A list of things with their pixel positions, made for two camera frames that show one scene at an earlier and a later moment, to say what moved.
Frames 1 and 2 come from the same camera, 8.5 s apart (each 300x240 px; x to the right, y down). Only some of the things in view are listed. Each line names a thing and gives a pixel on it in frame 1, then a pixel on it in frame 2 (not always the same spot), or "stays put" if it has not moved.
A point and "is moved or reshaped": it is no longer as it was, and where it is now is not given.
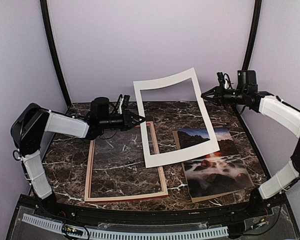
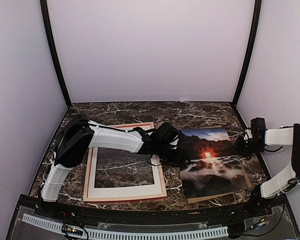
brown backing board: [176, 137] is moved or reshaped
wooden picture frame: [88, 197] stays put
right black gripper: [219, 95] -> [237, 147]
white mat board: [185, 155] -> [155, 189]
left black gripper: [128, 123] -> [180, 158]
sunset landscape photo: [223, 171] stays put
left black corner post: [46, 27] stays put
